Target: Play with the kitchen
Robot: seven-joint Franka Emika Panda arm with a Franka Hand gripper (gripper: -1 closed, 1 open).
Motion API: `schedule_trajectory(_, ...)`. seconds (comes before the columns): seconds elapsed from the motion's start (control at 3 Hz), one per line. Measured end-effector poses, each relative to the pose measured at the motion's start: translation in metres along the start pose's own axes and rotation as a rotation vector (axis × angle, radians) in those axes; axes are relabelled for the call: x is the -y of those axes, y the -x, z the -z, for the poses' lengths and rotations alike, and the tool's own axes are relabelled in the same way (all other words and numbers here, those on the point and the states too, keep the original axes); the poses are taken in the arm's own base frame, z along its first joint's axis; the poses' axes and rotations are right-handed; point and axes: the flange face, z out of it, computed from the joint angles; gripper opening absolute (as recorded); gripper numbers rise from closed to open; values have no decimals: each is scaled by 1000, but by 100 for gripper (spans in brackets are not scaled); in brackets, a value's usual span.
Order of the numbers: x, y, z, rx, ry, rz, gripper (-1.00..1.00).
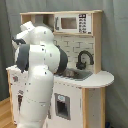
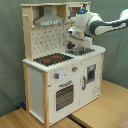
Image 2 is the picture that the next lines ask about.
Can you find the toy oven door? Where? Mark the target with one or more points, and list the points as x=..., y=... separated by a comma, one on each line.
x=64, y=98

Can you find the grey ice dispenser panel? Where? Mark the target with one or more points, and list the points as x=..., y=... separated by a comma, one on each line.
x=91, y=73

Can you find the white fridge door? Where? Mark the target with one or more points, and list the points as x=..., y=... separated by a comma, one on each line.
x=90, y=91

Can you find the left red oven knob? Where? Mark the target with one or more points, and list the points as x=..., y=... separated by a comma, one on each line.
x=56, y=75

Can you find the grey range hood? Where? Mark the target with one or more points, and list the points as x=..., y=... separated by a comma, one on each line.
x=48, y=18

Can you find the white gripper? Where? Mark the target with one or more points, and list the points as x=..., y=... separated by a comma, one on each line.
x=80, y=36

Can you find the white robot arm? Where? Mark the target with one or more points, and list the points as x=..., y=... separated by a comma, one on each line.
x=86, y=20

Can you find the toy microwave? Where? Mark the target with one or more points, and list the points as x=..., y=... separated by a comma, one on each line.
x=72, y=9

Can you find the red oven knob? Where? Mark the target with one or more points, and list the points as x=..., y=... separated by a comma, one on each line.
x=56, y=75
x=74, y=69

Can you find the black toy faucet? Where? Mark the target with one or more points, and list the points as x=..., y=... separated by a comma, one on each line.
x=70, y=45

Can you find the right red oven knob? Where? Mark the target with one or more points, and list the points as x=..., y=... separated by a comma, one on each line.
x=74, y=69

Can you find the wooden toy kitchen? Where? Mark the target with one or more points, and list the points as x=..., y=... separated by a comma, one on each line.
x=40, y=84

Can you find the black toy stovetop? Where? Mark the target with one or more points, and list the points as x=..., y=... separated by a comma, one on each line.
x=52, y=59

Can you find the grey toy sink basin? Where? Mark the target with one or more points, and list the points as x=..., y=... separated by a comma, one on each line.
x=79, y=51

